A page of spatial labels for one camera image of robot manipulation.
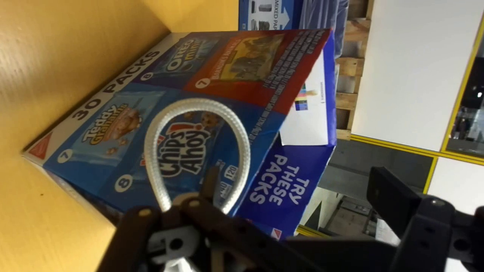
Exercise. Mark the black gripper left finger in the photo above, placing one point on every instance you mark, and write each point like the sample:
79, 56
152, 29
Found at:
209, 184

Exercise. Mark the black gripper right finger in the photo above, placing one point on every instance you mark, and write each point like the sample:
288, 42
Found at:
392, 199

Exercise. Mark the blue snack cardboard box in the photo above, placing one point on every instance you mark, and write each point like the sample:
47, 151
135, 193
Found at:
194, 101

